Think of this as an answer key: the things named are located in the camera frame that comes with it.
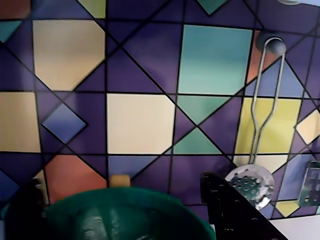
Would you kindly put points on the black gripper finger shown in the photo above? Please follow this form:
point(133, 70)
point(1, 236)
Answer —
point(25, 215)
point(232, 217)

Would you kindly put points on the metal skimmer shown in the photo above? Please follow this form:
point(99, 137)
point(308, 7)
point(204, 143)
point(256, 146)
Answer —
point(250, 185)

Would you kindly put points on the green bowl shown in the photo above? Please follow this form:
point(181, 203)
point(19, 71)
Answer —
point(155, 200)

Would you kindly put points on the metal slotted spatula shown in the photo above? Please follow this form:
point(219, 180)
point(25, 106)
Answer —
point(310, 185)

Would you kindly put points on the gold wooden block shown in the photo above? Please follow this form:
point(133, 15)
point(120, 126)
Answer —
point(120, 180)

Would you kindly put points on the grey wall hook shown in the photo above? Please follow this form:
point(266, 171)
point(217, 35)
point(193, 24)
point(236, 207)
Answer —
point(276, 47)

